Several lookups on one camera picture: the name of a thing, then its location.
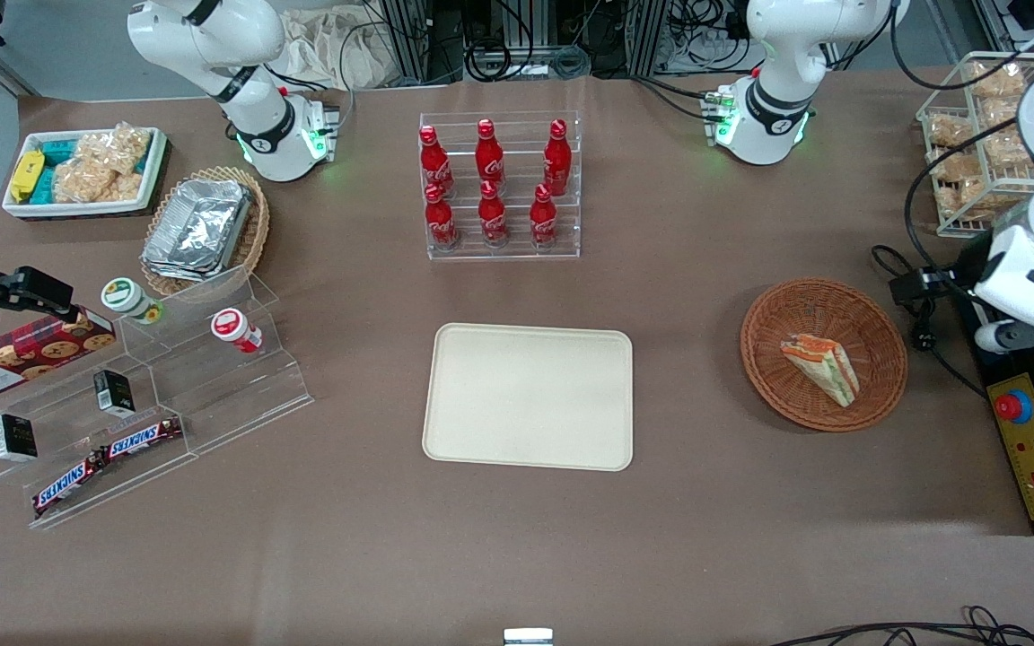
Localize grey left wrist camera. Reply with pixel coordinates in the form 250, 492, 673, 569
974, 319, 1034, 355

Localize yellow snack pack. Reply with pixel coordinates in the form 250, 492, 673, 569
9, 150, 46, 204

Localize round brown wicker basket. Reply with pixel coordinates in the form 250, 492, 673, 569
740, 277, 909, 434

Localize black table edge cable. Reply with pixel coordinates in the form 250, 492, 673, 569
767, 605, 1034, 646

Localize red cola bottle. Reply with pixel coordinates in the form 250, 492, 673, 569
475, 118, 506, 190
478, 179, 510, 249
530, 183, 560, 249
543, 118, 573, 197
418, 125, 456, 199
424, 183, 460, 251

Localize green lid white cup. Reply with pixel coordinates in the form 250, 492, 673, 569
101, 277, 164, 327

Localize aluminium profile frame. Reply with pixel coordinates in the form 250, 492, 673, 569
377, 0, 756, 86

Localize clear acrylic step shelf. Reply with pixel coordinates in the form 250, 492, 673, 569
0, 264, 317, 531

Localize beige crumpled cloth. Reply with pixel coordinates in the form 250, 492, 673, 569
282, 9, 394, 92

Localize red cookie box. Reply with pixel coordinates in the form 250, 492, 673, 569
0, 307, 118, 406

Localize black base board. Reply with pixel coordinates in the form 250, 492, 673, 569
953, 240, 1034, 537

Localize triangle sandwich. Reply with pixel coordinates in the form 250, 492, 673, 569
780, 333, 862, 409

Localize white rectangular bin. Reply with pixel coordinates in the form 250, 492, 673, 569
1, 127, 169, 220

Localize red lid white cup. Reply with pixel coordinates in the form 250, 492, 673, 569
210, 307, 264, 354

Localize clear acrylic bottle rack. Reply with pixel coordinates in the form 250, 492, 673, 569
417, 109, 583, 262

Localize small black box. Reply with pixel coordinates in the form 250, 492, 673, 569
92, 368, 136, 417
0, 413, 39, 464

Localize Snickers chocolate bar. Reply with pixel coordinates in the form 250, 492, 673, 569
103, 415, 185, 461
31, 452, 110, 518

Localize oval wicker basket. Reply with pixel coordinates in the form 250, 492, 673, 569
139, 165, 272, 298

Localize stacked aluminium foil trays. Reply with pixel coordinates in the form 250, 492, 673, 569
141, 179, 254, 283

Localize cream rectangular tray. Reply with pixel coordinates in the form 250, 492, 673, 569
422, 322, 635, 473

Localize clear rice cracker bag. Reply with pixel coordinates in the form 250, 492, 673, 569
54, 156, 145, 205
75, 122, 153, 178

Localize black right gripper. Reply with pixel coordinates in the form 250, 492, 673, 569
0, 266, 75, 329

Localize clear puffed snack bag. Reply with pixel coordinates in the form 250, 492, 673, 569
982, 99, 1034, 169
933, 152, 986, 186
927, 114, 975, 150
951, 179, 1022, 222
968, 60, 1029, 100

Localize black adapter cable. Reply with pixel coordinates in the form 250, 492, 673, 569
870, 244, 990, 401

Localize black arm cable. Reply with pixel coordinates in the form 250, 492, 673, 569
890, 0, 1034, 297

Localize black power adapter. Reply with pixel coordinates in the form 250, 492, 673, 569
889, 266, 942, 307

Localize white wire basket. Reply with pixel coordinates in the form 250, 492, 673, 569
916, 50, 1034, 240

